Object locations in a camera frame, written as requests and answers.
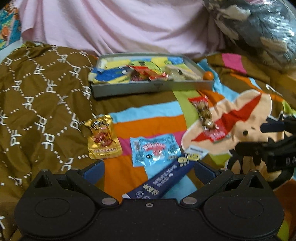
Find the clear pale snack packet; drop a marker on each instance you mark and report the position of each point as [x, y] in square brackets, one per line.
[180, 74]

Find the cartoon paper tray liner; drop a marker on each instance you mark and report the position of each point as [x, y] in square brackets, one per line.
[117, 71]

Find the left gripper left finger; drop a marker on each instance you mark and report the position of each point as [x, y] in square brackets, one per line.
[84, 180]

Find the blue calcium stick packet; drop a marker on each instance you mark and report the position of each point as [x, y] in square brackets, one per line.
[172, 181]

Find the grey metal tray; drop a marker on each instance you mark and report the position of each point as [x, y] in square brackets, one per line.
[106, 90]

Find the colourful cartoon bedspread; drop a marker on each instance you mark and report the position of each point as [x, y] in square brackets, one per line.
[46, 98]

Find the colourful wall poster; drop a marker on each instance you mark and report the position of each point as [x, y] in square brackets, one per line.
[10, 24]

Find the red quail egg packet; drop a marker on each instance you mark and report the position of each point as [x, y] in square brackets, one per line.
[212, 131]

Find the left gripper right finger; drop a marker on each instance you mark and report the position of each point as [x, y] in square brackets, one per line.
[214, 181]

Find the plastic wrapped clothes bundle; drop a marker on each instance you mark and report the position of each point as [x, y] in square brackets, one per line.
[265, 28]

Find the pink cloth sheet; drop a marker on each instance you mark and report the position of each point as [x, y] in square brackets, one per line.
[103, 27]

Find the red orange snack packet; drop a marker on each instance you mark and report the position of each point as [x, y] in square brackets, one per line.
[142, 73]

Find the light blue snack packet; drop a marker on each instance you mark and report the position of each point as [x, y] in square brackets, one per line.
[157, 150]

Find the small orange fruit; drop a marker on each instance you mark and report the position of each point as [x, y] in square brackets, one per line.
[208, 75]

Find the gold meat snack packet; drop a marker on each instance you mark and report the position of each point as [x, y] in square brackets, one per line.
[103, 142]

